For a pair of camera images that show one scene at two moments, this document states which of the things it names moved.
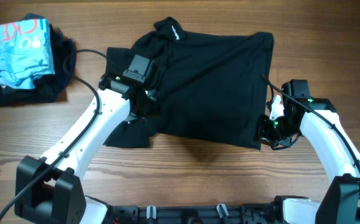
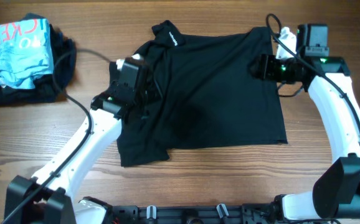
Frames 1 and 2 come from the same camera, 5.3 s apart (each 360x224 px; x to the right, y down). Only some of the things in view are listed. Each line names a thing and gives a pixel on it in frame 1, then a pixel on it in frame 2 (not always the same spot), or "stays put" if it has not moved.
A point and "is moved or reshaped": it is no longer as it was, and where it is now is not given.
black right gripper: [266, 132] -> [263, 66]
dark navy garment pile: [47, 89] stays put
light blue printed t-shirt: [20, 51] stays put
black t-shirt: [212, 86] is moved or reshaped
